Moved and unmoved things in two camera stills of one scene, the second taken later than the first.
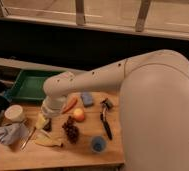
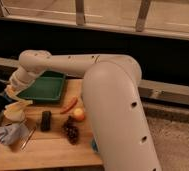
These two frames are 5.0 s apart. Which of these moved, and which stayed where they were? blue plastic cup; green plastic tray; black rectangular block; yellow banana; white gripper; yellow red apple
Moved: white gripper; yellow banana
Stayed: black rectangular block; yellow red apple; blue plastic cup; green plastic tray
